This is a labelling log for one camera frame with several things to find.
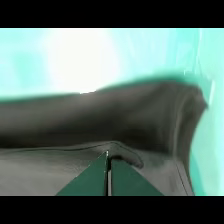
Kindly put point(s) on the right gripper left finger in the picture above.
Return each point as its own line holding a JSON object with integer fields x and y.
{"x": 91, "y": 181}

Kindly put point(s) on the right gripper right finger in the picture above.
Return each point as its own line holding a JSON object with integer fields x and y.
{"x": 128, "y": 181}

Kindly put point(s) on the dark grey garment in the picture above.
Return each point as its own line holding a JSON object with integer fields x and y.
{"x": 100, "y": 120}

